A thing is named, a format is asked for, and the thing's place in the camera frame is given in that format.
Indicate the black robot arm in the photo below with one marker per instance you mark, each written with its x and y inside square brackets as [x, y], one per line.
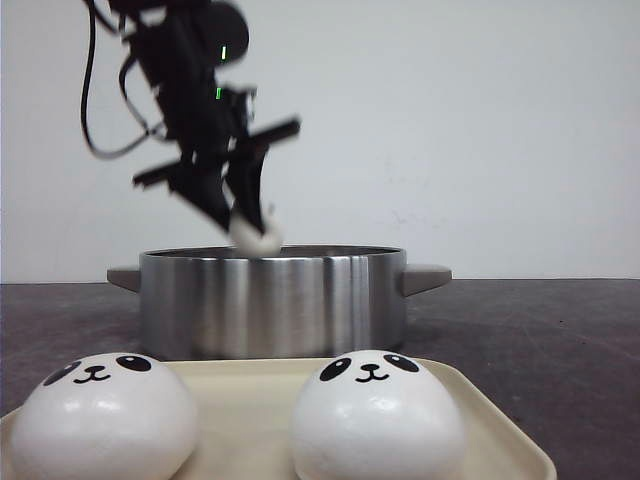
[179, 45]

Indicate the dark grey table mat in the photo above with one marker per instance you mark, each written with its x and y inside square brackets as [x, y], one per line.
[559, 357]

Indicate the beige plastic tray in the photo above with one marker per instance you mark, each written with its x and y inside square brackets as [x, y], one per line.
[245, 408]

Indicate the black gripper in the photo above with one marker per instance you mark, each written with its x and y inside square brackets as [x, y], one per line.
[220, 161]

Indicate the panda bun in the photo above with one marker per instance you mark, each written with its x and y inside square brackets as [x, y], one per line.
[249, 241]
[115, 415]
[373, 414]

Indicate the stainless steel steamer pot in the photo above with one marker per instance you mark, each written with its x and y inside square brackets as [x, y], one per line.
[308, 301]

